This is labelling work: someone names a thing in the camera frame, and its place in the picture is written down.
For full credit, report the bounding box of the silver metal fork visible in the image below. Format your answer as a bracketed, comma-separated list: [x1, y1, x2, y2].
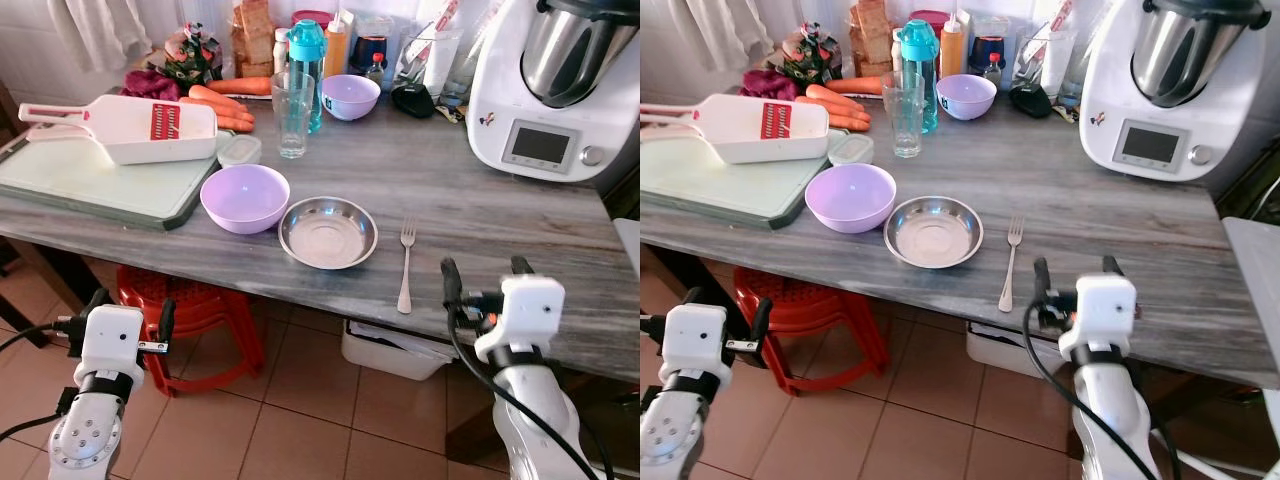
[997, 213, 1027, 314]
[396, 220, 418, 316]

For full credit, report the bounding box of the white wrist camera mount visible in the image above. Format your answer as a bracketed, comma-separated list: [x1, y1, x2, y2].
[661, 302, 737, 377]
[1058, 274, 1140, 363]
[474, 276, 568, 367]
[74, 304, 147, 377]

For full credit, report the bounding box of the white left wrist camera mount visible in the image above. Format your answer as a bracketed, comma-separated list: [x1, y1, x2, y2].
[661, 302, 737, 377]
[74, 304, 147, 377]

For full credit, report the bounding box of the pale green cutting board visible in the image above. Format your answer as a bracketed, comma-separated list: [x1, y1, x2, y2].
[640, 127, 842, 232]
[0, 125, 234, 233]

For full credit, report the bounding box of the patterned gift bag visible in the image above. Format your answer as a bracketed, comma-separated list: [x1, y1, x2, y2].
[162, 24, 224, 87]
[781, 24, 843, 87]

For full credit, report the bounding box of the orange carrot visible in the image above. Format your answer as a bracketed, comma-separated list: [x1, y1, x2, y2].
[206, 76, 274, 97]
[187, 84, 257, 127]
[178, 96, 254, 135]
[804, 84, 873, 126]
[826, 76, 886, 97]
[795, 96, 869, 134]

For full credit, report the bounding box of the clear plastic bag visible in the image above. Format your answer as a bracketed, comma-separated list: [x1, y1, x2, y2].
[398, 20, 471, 105]
[1013, 20, 1086, 105]

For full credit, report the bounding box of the white plastic bin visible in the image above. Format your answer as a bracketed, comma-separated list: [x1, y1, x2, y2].
[340, 317, 458, 382]
[964, 319, 1077, 380]

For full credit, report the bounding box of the dark glass jar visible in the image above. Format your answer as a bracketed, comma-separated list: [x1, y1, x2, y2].
[967, 33, 1009, 77]
[349, 33, 393, 77]

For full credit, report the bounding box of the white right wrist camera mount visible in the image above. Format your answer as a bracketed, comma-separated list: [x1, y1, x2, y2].
[1058, 274, 1140, 363]
[474, 276, 568, 367]

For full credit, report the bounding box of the small black pouch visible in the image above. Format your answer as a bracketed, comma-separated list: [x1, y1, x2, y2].
[389, 82, 437, 120]
[1007, 82, 1054, 120]

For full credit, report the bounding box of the orange sauce bottle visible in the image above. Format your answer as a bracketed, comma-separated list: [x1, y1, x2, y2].
[938, 12, 969, 80]
[321, 12, 352, 80]

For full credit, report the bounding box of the large purple plastic bowl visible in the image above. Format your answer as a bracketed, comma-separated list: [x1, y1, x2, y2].
[804, 162, 898, 236]
[199, 163, 292, 236]

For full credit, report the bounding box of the dark purple vegetable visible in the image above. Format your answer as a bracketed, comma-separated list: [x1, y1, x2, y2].
[740, 67, 801, 102]
[121, 67, 184, 102]

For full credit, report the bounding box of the small clear lidded container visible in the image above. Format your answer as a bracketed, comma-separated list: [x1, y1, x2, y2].
[216, 133, 264, 169]
[827, 132, 875, 168]

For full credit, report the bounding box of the shallow stainless steel dish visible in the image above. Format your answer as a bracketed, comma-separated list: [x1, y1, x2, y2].
[883, 194, 986, 270]
[277, 195, 380, 272]

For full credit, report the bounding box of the packet of sliced bread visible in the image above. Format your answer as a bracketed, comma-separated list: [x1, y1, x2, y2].
[231, 0, 280, 80]
[849, 0, 896, 80]

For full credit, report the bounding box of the teal water bottle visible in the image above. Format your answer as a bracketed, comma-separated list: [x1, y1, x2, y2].
[286, 18, 329, 135]
[896, 18, 941, 135]

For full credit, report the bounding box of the clear drinking glass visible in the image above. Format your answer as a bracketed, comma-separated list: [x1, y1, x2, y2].
[270, 69, 317, 161]
[881, 69, 929, 160]

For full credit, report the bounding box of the white mandoline slicer red blade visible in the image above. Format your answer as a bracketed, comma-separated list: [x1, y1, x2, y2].
[17, 93, 220, 167]
[640, 93, 831, 166]

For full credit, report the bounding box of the small purple plastic bowl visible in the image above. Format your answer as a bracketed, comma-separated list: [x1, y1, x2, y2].
[935, 73, 1000, 122]
[320, 73, 383, 123]

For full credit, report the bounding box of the white kitchen machine steel bowl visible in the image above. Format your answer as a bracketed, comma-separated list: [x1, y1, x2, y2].
[1077, 0, 1280, 197]
[465, 0, 641, 185]

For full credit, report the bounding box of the red plastic stool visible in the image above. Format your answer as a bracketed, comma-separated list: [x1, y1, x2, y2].
[732, 266, 890, 396]
[114, 264, 267, 398]

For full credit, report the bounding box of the white hanging cloth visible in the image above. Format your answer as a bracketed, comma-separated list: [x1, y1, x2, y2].
[44, 0, 153, 73]
[668, 0, 771, 71]

